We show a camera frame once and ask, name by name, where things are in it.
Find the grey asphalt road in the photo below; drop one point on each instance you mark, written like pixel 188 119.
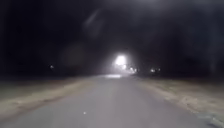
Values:
pixel 113 106

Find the pale roadside verge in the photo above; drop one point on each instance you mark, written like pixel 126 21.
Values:
pixel 186 95
pixel 36 96

